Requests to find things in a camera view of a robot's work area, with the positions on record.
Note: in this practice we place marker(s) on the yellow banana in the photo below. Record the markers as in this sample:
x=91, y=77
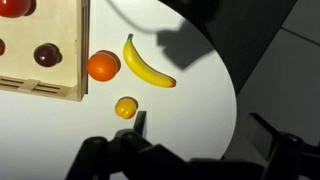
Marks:
x=141, y=66

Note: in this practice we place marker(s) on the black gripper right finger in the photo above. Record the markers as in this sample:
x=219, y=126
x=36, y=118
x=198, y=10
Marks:
x=286, y=156

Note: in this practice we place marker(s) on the small yellow peach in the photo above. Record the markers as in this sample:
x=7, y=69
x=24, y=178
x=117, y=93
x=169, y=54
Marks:
x=125, y=108

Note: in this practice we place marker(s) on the orange fruit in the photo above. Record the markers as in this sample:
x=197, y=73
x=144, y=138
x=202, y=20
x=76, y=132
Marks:
x=102, y=66

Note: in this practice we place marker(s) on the wooden slatted crate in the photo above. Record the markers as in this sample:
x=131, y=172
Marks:
x=50, y=30

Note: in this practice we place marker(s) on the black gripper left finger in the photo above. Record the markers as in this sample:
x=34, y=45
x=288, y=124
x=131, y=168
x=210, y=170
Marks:
x=133, y=160

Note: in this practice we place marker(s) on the red tomato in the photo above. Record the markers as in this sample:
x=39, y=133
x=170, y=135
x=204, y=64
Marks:
x=13, y=7

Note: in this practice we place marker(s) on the red strawberry green top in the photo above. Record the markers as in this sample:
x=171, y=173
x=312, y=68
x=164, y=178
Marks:
x=1, y=47

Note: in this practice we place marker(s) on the dark purple plum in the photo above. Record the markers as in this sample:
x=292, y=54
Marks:
x=46, y=55

